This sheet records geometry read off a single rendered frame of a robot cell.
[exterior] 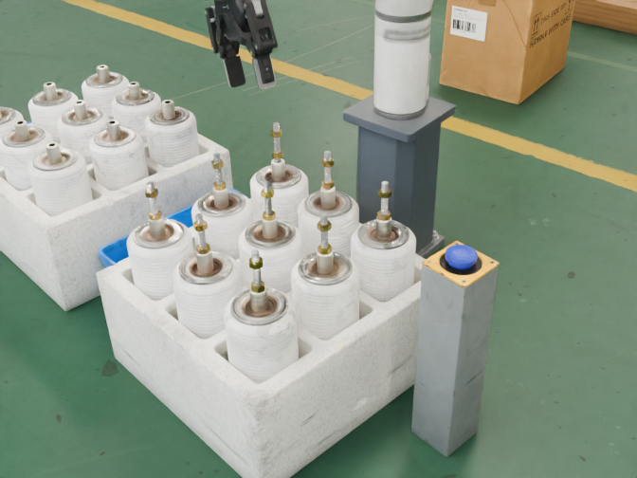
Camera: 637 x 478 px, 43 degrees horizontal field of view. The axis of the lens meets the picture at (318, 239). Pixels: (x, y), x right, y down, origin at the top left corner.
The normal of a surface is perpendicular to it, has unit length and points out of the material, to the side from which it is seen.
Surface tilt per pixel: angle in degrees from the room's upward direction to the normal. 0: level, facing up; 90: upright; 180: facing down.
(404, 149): 90
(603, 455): 0
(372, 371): 90
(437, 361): 90
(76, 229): 90
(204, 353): 0
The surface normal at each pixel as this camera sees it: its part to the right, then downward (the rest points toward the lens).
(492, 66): -0.60, 0.45
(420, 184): 0.76, 0.36
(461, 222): -0.02, -0.82
